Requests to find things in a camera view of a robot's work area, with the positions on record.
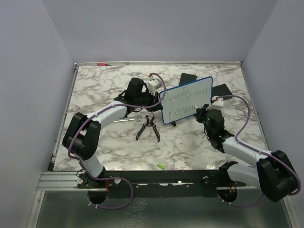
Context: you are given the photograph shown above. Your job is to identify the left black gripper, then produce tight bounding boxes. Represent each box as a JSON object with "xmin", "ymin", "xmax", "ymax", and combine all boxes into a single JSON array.
[{"xmin": 135, "ymin": 89, "xmax": 163, "ymax": 113}]

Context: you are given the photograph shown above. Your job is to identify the blue framed whiteboard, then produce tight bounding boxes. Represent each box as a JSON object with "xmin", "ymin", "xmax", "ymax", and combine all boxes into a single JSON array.
[{"xmin": 159, "ymin": 76, "xmax": 213, "ymax": 124}]

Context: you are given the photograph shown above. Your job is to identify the green marker cap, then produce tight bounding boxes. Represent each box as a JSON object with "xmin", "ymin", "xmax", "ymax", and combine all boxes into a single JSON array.
[{"xmin": 157, "ymin": 163, "xmax": 165, "ymax": 170}]

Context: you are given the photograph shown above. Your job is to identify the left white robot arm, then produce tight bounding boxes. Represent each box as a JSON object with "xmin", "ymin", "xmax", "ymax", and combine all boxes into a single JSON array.
[{"xmin": 62, "ymin": 76, "xmax": 166, "ymax": 188}]

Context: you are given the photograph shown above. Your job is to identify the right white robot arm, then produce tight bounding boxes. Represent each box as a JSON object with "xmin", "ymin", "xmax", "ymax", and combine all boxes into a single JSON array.
[{"xmin": 196, "ymin": 104, "xmax": 302, "ymax": 202}]

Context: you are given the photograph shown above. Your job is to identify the silver open end wrench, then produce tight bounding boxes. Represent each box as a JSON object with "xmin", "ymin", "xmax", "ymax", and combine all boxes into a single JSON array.
[{"xmin": 113, "ymin": 115, "xmax": 142, "ymax": 123}]

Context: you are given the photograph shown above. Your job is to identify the black flat box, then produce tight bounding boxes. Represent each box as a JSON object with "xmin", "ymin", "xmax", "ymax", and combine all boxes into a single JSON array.
[{"xmin": 179, "ymin": 73, "xmax": 197, "ymax": 86}]

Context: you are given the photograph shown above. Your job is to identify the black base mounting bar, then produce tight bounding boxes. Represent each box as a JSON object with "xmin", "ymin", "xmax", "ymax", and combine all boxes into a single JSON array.
[{"xmin": 77, "ymin": 170, "xmax": 233, "ymax": 198}]

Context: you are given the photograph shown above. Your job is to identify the black handled pliers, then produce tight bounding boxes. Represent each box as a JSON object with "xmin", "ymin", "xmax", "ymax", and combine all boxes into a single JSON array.
[{"xmin": 136, "ymin": 115, "xmax": 161, "ymax": 143}]

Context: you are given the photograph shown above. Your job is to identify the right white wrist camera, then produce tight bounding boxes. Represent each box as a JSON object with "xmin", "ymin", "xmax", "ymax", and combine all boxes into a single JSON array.
[{"xmin": 206, "ymin": 96, "xmax": 224, "ymax": 111}]

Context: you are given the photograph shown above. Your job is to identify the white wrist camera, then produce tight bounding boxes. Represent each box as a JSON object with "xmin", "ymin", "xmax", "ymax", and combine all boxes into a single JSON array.
[
  {"xmin": 206, "ymin": 96, "xmax": 224, "ymax": 111},
  {"xmin": 146, "ymin": 75, "xmax": 162, "ymax": 95}
]

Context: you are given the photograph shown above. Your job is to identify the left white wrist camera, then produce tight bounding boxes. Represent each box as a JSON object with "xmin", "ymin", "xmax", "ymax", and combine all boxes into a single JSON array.
[{"xmin": 146, "ymin": 75, "xmax": 162, "ymax": 95}]

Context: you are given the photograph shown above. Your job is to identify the black network switch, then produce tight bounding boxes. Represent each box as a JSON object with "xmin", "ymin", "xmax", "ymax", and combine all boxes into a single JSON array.
[{"xmin": 211, "ymin": 84, "xmax": 232, "ymax": 100}]

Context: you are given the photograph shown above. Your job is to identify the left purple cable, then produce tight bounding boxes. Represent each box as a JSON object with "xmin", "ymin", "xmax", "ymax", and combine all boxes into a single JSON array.
[{"xmin": 67, "ymin": 72, "xmax": 166, "ymax": 210}]

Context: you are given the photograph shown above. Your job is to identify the purple cable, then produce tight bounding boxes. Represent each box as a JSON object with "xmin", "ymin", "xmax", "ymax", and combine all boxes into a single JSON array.
[
  {"xmin": 67, "ymin": 72, "xmax": 166, "ymax": 210},
  {"xmin": 213, "ymin": 95, "xmax": 302, "ymax": 208}
]

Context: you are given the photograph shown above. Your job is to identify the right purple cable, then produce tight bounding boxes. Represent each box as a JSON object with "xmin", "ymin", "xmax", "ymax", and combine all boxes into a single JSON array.
[{"xmin": 213, "ymin": 95, "xmax": 302, "ymax": 208}]

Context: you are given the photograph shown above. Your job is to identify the red marker on rail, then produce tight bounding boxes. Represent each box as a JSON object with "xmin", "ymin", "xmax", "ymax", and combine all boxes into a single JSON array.
[{"xmin": 96, "ymin": 63, "xmax": 111, "ymax": 66}]

